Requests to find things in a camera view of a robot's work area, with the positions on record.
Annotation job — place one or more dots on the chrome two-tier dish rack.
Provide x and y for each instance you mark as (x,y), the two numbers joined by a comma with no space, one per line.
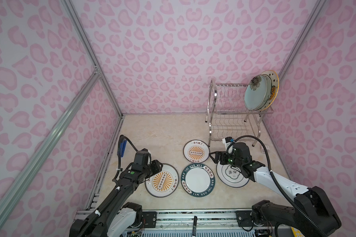
(227,115)

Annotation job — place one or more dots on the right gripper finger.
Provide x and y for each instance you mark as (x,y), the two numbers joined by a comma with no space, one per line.
(213,161)
(213,154)

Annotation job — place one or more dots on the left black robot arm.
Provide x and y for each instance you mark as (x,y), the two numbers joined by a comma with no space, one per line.
(114,215)

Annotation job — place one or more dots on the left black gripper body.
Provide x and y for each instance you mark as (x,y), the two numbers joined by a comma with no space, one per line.
(154,167)

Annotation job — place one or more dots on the cream plate with red berries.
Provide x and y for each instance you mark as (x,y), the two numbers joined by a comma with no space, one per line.
(269,90)

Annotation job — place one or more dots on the small orange sunburst plate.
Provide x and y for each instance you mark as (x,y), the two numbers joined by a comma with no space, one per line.
(196,151)

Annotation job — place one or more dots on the teal flower plate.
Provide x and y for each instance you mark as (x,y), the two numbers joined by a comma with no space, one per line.
(256,92)

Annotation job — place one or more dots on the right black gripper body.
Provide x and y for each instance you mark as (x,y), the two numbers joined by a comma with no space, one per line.
(227,159)

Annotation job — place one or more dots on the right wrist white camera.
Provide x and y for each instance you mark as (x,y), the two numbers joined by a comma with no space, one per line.
(227,141)

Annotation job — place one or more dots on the dark green rimmed plate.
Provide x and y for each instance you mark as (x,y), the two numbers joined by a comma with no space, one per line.
(198,180)

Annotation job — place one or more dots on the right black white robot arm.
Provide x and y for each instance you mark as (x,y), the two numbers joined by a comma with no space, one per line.
(310,210)

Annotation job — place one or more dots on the black marker pen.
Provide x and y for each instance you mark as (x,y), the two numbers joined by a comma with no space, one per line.
(194,228)

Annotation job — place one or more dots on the large orange sunburst plate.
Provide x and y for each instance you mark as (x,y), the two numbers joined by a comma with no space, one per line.
(163,183)

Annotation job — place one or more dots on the cat and stars plate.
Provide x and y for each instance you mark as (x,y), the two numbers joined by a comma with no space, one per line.
(275,87)

